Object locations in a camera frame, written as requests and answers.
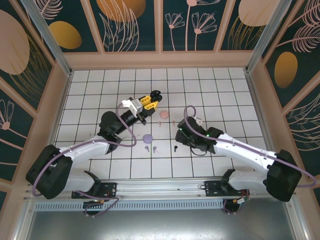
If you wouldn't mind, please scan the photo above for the black earbud charging case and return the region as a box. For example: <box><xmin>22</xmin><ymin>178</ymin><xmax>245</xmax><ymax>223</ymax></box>
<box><xmin>149</xmin><ymin>89</ymin><xmax>163</xmax><ymax>101</ymax></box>

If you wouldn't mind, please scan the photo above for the grey metal sheet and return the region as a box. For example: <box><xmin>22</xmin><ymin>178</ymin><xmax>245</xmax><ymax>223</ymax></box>
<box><xmin>14</xmin><ymin>196</ymin><xmax>307</xmax><ymax>240</ymax></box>

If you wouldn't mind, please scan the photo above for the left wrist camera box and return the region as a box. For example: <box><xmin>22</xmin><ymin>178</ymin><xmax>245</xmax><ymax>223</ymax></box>
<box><xmin>121</xmin><ymin>98</ymin><xmax>144</xmax><ymax>116</ymax></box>

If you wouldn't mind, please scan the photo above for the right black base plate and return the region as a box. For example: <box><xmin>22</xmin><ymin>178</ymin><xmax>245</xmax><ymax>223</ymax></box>
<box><xmin>204</xmin><ymin>180</ymin><xmax>251</xmax><ymax>198</ymax></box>

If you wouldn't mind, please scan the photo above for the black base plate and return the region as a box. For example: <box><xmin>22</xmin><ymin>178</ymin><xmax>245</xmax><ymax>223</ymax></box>
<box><xmin>71</xmin><ymin>181</ymin><xmax>118</xmax><ymax>200</ymax></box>
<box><xmin>204</xmin><ymin>180</ymin><xmax>251</xmax><ymax>198</ymax></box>

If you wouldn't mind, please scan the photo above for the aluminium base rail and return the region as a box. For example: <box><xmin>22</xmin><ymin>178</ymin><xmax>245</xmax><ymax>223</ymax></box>
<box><xmin>23</xmin><ymin>176</ymin><xmax>297</xmax><ymax>201</ymax></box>

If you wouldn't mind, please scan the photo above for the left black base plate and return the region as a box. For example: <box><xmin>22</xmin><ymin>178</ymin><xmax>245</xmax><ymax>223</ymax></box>
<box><xmin>71</xmin><ymin>181</ymin><xmax>118</xmax><ymax>200</ymax></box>

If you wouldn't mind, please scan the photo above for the grey slotted cable duct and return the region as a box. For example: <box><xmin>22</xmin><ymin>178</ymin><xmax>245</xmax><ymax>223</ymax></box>
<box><xmin>34</xmin><ymin>200</ymin><xmax>227</xmax><ymax>211</ymax></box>

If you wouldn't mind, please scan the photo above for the aluminium side rail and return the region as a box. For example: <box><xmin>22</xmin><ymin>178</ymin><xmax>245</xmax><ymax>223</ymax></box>
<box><xmin>244</xmin><ymin>71</ymin><xmax>285</xmax><ymax>180</ymax></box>

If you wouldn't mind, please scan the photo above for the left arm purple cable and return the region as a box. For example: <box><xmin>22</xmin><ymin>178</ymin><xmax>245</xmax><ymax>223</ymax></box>
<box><xmin>32</xmin><ymin>103</ymin><xmax>138</xmax><ymax>219</ymax></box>

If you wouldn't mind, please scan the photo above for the aluminium corner post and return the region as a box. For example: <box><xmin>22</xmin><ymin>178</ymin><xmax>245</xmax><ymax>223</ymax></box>
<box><xmin>244</xmin><ymin>0</ymin><xmax>286</xmax><ymax>75</ymax></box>
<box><xmin>19</xmin><ymin>0</ymin><xmax>74</xmax><ymax>78</ymax></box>

